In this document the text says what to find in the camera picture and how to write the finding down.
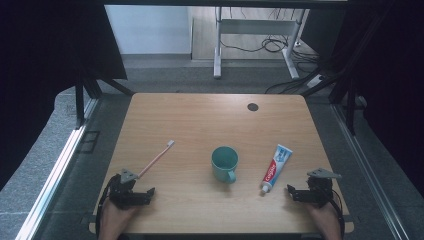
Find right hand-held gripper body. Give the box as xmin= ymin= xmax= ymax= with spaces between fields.
xmin=306 ymin=168 xmax=343 ymax=208

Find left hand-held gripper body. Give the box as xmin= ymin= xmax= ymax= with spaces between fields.
xmin=108 ymin=168 xmax=140 ymax=211

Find white toothpaste tube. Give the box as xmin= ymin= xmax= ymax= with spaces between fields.
xmin=260 ymin=143 xmax=294 ymax=194

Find pink toothbrush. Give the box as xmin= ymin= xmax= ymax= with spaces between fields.
xmin=137 ymin=139 xmax=176 ymax=179

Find teal cup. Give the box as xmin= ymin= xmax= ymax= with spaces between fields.
xmin=210 ymin=145 xmax=240 ymax=184

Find person's left hand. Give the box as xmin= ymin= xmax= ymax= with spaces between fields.
xmin=98 ymin=199 xmax=140 ymax=240

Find person's right hand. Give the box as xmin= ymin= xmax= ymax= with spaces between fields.
xmin=305 ymin=200 xmax=343 ymax=240

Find black metal stand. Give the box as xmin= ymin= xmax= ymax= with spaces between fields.
xmin=74 ymin=71 xmax=135 ymax=130
xmin=301 ymin=64 xmax=368 ymax=136

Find white power strip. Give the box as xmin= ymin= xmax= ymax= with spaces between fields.
xmin=306 ymin=74 xmax=325 ymax=89

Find black curtain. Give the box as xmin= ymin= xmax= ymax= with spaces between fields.
xmin=328 ymin=0 xmax=424 ymax=198
xmin=0 ymin=0 xmax=128 ymax=189

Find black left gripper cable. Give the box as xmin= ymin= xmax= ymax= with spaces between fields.
xmin=95 ymin=174 xmax=119 ymax=240

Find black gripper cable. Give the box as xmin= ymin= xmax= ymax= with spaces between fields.
xmin=329 ymin=189 xmax=346 ymax=236
xmin=95 ymin=174 xmax=119 ymax=240

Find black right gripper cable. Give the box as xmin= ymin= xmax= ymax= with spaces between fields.
xmin=329 ymin=189 xmax=346 ymax=236

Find black table bracket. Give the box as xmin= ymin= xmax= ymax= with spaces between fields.
xmin=80 ymin=214 xmax=98 ymax=228

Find black floor cables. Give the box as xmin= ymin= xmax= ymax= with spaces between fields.
xmin=219 ymin=8 xmax=323 ymax=65

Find white desk frame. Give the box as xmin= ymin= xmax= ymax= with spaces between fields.
xmin=213 ymin=6 xmax=307 ymax=80

